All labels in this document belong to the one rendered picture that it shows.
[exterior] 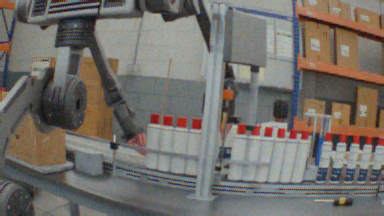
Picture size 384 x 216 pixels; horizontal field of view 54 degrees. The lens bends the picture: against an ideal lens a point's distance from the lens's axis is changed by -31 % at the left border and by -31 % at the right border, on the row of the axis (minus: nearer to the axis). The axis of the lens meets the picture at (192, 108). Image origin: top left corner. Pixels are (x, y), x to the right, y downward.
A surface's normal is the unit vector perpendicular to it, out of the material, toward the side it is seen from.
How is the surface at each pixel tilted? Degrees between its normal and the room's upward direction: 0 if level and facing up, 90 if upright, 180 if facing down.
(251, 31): 90
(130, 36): 90
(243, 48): 90
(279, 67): 90
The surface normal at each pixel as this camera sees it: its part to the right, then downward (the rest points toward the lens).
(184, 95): -0.20, 0.04
